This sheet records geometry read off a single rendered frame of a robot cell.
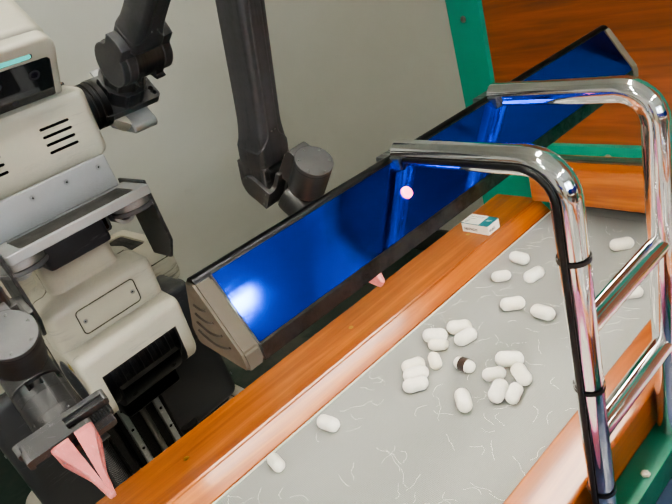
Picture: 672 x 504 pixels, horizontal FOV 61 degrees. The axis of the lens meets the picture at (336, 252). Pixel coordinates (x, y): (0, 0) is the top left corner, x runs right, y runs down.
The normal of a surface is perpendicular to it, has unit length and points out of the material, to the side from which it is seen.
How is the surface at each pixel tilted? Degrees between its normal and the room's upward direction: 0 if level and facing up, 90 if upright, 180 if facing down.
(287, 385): 0
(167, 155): 90
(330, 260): 58
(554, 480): 0
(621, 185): 90
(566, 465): 0
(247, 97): 93
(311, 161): 40
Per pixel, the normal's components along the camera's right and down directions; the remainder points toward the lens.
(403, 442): -0.29, -0.85
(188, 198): 0.70, 0.13
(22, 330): 0.24, -0.56
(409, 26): -0.66, 0.50
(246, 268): 0.39, -0.31
